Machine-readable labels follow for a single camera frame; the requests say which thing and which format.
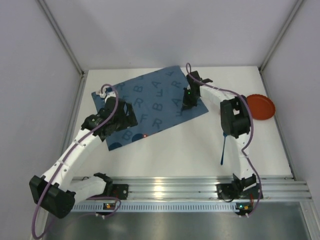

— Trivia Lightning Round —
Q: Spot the perforated grey cable duct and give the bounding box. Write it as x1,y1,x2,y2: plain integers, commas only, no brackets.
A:
71,201,252,213

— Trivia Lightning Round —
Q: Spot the right aluminium corner post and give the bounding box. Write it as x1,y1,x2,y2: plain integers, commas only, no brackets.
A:
258,0,306,73

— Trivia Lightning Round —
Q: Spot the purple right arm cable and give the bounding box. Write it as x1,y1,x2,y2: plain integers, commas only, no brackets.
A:
185,62,262,218

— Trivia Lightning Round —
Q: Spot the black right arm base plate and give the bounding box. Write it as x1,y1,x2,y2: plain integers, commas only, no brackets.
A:
216,183,261,202

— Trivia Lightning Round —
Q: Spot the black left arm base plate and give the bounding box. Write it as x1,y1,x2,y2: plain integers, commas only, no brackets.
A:
109,184,129,200

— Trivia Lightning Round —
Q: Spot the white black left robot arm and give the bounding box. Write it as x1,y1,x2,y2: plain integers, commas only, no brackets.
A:
29,91,138,219

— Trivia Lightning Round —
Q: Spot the blue metal fork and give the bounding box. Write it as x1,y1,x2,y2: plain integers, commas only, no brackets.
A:
220,132,228,166

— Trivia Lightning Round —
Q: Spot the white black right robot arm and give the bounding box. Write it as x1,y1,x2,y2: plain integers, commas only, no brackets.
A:
181,71,259,201

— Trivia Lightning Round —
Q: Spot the aluminium rail frame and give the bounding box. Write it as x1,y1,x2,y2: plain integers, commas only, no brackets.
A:
57,72,312,202

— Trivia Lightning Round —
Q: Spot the left aluminium corner post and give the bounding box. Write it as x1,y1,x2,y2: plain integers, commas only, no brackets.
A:
35,0,85,77

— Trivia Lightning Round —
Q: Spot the red plastic plate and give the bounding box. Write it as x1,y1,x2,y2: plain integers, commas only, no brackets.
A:
246,94,276,121

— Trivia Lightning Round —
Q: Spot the blue letter-print placemat cloth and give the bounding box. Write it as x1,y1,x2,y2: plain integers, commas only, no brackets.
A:
106,66,208,151

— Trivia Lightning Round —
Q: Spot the aluminium corner post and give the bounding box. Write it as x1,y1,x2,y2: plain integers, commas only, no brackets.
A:
35,0,85,77
258,0,306,73

